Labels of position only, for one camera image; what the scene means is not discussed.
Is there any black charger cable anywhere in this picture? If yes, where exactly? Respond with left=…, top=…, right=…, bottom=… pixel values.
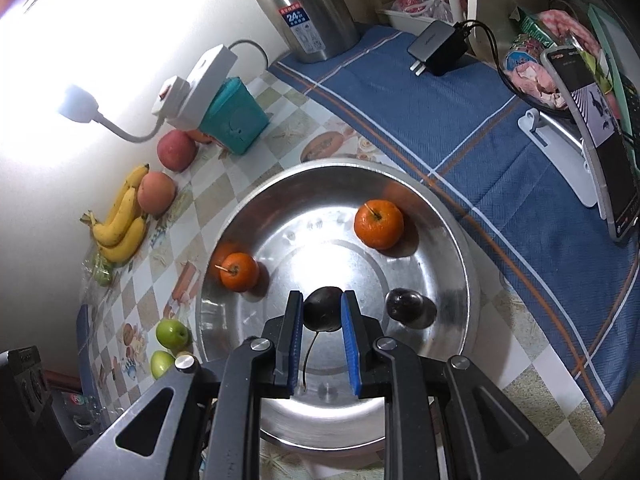
left=452, top=19, right=521, bottom=96

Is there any white tray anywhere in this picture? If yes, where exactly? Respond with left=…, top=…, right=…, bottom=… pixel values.
left=375, top=0, right=468, bottom=31

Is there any clear glass cup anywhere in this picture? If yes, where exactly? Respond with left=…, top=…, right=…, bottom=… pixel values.
left=65, top=392, right=108, bottom=431

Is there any green board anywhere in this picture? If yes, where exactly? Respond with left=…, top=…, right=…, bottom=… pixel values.
left=587, top=4, right=640, bottom=111

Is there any pink peach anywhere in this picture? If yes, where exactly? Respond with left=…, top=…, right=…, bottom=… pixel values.
left=137, top=171, right=177, bottom=213

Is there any round steel plate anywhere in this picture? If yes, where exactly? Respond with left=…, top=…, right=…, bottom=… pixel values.
left=195, top=159, right=483, bottom=461

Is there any teal plastic box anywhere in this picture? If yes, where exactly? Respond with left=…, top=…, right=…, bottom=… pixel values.
left=198, top=77, right=271, bottom=156

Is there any medium orange tangerine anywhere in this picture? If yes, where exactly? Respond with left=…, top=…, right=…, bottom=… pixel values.
left=212, top=251, right=260, bottom=292

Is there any large orange tangerine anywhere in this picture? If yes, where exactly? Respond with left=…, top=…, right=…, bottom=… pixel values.
left=354, top=200, right=405, bottom=251

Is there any blue striped cloth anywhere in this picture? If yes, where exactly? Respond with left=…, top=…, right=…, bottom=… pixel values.
left=267, top=25, right=640, bottom=418

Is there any black smartphone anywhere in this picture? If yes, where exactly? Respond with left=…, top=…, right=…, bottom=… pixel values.
left=540, top=46, right=640, bottom=243

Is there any yellow banana bunch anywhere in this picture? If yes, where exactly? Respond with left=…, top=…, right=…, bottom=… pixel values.
left=80, top=162, right=151, bottom=264

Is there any pink snack bag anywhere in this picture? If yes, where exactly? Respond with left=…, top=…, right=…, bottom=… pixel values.
left=502, top=7, right=613, bottom=111

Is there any red plastic bag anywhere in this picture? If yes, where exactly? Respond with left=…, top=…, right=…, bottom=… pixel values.
left=392, top=0, right=466, bottom=23

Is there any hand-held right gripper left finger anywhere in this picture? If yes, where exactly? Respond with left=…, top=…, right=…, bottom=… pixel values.
left=62, top=290, right=306, bottom=480

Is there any white power strip cable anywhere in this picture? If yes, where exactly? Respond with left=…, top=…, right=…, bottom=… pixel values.
left=230, top=39, right=271, bottom=68

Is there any green snack packet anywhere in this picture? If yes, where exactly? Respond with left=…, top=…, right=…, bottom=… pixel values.
left=510, top=7, right=556, bottom=43

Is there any clear bag of green fruit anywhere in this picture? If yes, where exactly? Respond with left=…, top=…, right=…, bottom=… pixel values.
left=80, top=247, right=118, bottom=306

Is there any black charger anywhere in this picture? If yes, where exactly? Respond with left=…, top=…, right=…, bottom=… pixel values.
left=406, top=21, right=471, bottom=77

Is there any white phone stand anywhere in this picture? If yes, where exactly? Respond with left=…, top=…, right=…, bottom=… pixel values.
left=517, top=107, right=608, bottom=208

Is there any green jujube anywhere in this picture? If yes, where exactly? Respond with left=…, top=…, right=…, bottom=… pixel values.
left=155, top=319, right=190, bottom=348
left=151, top=350, right=177, bottom=380

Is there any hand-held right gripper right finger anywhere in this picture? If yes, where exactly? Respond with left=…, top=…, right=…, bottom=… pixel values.
left=341, top=290, right=581, bottom=480

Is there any dark cherry with long stem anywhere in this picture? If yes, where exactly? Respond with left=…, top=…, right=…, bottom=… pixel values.
left=300, top=286, right=344, bottom=392

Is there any stainless steel thermos jug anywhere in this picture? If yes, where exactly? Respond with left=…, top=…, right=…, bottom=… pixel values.
left=242, top=0, right=363, bottom=64

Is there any white power strip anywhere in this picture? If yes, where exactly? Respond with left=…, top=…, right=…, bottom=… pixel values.
left=151, top=44, right=238, bottom=131

